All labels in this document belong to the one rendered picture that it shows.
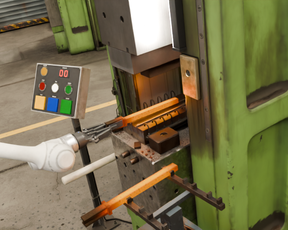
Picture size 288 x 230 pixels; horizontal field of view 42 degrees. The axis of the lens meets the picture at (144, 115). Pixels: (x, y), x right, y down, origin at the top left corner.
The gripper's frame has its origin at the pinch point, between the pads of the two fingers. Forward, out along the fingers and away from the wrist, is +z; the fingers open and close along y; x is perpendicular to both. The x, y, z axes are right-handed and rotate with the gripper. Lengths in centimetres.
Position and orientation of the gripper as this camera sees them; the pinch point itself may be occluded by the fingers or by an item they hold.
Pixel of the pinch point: (114, 124)
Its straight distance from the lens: 172.2
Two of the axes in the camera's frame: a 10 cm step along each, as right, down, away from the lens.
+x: -1.4, -8.8, -4.6
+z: 8.2, -3.7, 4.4
